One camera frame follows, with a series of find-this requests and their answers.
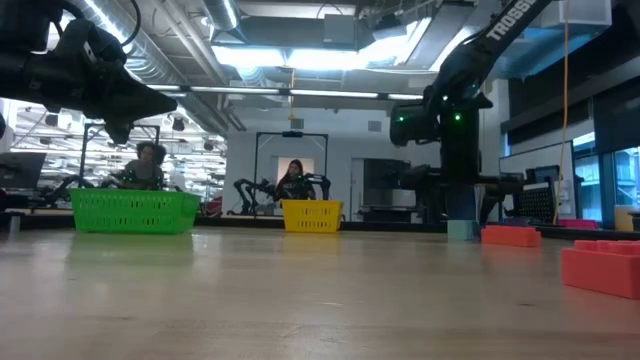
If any green plastic basket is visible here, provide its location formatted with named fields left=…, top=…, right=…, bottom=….
left=68, top=187, right=202, bottom=235

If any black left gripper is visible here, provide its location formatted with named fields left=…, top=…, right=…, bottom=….
left=29, top=18, right=179, bottom=146

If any black robot station frame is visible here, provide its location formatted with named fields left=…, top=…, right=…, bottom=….
left=253, top=130, right=330, bottom=217
left=79, top=122, right=162, bottom=191

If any orange toy brick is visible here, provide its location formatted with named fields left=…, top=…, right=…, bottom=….
left=480, top=224, right=543, bottom=249
left=560, top=239, right=640, bottom=301

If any black aluminium table frame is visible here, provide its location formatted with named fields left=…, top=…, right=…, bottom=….
left=0, top=209, right=640, bottom=242

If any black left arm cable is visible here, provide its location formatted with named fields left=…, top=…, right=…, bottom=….
left=119, top=0, right=143, bottom=49

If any whiteboard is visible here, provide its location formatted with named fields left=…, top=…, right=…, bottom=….
left=498, top=141, right=575, bottom=224

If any silver ceiling duct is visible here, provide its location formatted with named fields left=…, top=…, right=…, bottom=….
left=74, top=0, right=246, bottom=132

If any black perforated panel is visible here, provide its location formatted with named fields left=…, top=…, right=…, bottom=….
left=517, top=182, right=558, bottom=224

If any long teal toy brick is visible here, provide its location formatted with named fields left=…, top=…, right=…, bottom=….
left=446, top=187, right=480, bottom=242

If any red bin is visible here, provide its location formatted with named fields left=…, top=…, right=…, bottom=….
left=558, top=218, right=600, bottom=231

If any person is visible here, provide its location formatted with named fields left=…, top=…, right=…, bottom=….
left=274, top=158, right=317, bottom=202
left=117, top=141, right=168, bottom=191

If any yellow container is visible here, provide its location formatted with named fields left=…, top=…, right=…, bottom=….
left=613, top=204, right=635, bottom=233

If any dark wall screen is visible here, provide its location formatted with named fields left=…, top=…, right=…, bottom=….
left=363, top=158, right=412, bottom=191

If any yellow plastic basket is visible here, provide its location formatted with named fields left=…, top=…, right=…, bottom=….
left=280, top=199, right=345, bottom=234

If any dark computer monitor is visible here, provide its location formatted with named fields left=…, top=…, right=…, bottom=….
left=0, top=151, right=47, bottom=190

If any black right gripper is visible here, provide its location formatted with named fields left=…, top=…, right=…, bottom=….
left=399, top=144, right=527, bottom=225

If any long ceiling light strip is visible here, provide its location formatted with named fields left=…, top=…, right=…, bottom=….
left=144, top=83, right=426, bottom=102

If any yellow hanging cable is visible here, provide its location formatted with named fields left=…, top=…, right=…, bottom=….
left=551, top=0, right=572, bottom=225

